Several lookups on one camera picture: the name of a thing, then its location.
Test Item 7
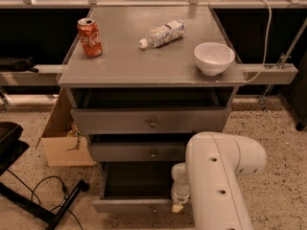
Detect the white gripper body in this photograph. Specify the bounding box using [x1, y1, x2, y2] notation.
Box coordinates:
[171, 163, 190, 205]

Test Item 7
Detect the grey bottom drawer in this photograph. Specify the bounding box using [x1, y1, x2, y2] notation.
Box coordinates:
[92, 161, 177, 213]

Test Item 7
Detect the grey drawer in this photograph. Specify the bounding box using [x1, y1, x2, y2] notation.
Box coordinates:
[71, 107, 230, 134]
[88, 143, 185, 162]
[92, 161, 177, 213]

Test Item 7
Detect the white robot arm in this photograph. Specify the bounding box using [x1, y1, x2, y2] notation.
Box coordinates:
[171, 131, 267, 230]

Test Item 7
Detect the grey top drawer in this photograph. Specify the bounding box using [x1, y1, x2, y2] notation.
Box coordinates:
[71, 107, 230, 134]

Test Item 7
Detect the grey middle drawer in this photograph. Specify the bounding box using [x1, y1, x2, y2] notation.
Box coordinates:
[88, 143, 185, 162]

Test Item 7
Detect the grey drawer cabinet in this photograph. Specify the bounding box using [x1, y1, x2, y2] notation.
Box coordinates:
[57, 5, 247, 190]

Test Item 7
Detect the cardboard box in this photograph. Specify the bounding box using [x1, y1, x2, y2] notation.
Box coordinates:
[40, 89, 95, 167]

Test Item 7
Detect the white bowl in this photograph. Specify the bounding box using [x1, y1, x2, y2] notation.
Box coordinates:
[194, 42, 235, 76]

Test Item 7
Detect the clear plastic water bottle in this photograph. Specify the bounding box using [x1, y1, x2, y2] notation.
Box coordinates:
[139, 19, 185, 49]

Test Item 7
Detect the black stand base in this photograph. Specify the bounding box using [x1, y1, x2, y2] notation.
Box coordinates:
[0, 179, 90, 230]

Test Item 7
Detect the black case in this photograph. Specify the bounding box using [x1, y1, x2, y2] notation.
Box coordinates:
[0, 122, 29, 175]

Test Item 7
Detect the red coca-cola can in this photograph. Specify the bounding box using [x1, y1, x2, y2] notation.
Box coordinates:
[77, 18, 103, 58]

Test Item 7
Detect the black bag on shelf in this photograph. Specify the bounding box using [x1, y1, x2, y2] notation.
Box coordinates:
[0, 57, 38, 73]

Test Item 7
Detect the black floor cable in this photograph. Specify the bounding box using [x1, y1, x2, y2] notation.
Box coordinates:
[6, 168, 84, 230]

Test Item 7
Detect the white cable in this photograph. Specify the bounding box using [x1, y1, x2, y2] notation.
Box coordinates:
[243, 0, 272, 84]

